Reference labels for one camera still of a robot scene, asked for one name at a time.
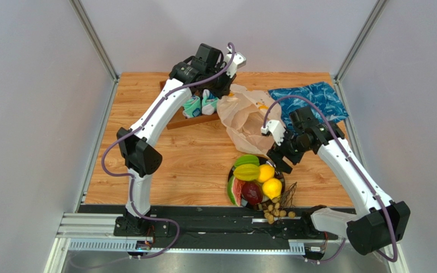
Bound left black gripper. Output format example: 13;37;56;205
205;64;237;101

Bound yellow fake lemon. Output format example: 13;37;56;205
256;164;275;183

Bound yellow fake pear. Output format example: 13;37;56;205
262;178;282;200

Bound yellow fake banana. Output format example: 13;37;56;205
233;164;260;181

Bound translucent white plastic bag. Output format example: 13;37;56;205
217;84;274;156

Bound dark red fake apple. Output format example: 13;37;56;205
241;182;263;205

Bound fake watermelon slice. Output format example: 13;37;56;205
227;175;246;207

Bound brown fake grapes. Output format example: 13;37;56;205
263;183;297;225

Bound green fake starfruit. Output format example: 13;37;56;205
234;154;260;168

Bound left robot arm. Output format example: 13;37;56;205
114;43;246;236

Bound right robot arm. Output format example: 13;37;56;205
261;106;411;255

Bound black rimmed beige plate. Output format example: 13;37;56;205
228;156;285;210

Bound teal white sock bundle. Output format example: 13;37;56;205
182;89;219;118

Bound brown wooden organizer tray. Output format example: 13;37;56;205
159;78;227;131

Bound blue patterned cloth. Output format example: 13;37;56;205
268;81;349;130

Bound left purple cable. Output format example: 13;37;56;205
101;42;237;260

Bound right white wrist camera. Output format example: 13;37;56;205
261;119;286;146

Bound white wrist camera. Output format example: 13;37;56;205
261;119;286;146
224;52;247;78

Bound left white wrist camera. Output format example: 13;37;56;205
224;52;247;78

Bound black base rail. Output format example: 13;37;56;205
78;205;341;253

